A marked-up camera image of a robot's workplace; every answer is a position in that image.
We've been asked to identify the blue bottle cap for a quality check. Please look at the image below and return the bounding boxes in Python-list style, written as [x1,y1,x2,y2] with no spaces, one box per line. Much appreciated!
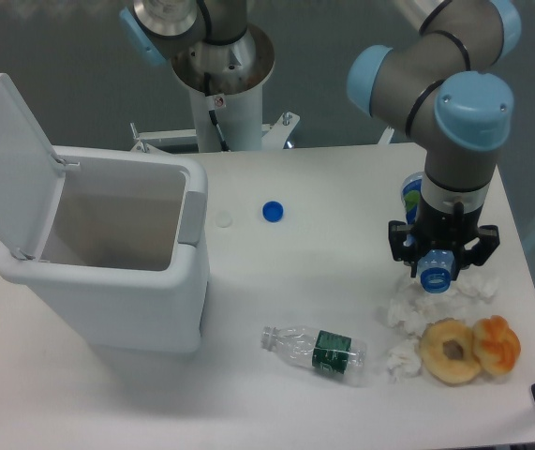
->
[261,201,284,223]

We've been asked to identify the white bottle cap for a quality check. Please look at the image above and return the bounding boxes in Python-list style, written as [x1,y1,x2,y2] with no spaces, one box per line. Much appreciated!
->
[215,211,233,229]

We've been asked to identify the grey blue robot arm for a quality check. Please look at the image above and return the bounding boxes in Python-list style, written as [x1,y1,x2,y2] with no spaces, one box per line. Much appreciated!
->
[120,1,521,293]

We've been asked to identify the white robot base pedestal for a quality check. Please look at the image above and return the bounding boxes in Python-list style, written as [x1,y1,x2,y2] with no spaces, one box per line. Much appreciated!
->
[130,24,300,153]

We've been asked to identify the white trash can lid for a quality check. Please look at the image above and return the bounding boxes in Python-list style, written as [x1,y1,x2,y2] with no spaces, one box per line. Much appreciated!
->
[0,73,81,260]

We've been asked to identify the clear bottle green label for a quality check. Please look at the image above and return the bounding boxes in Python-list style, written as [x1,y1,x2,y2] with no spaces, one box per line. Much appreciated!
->
[260,325,367,387]

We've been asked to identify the white trash can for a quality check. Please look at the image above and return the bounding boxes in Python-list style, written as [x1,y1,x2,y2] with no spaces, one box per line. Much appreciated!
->
[0,146,210,353]

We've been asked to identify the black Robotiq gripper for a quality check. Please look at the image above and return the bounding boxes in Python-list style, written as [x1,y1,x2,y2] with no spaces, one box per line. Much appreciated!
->
[388,198,500,281]

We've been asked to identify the small crumpled white tissue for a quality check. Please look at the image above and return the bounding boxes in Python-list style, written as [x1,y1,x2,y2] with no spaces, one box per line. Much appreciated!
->
[386,337,422,383]

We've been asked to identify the blue plastic bottle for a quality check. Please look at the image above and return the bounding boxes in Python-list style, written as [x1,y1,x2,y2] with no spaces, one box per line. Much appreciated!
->
[400,172,455,293]

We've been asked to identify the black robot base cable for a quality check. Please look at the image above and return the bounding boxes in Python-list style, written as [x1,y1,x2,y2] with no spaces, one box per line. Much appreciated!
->
[203,72,230,153]

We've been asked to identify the large crumpled white tissue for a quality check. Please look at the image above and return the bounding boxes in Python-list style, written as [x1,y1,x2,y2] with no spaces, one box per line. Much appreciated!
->
[384,272,500,337]

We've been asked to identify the orange glazed twisted bun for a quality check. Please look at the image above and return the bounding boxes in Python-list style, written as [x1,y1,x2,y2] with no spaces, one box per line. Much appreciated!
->
[472,315,521,376]

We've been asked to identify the plain ring donut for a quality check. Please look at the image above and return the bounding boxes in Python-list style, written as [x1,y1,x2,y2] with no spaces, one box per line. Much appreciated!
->
[419,320,482,384]

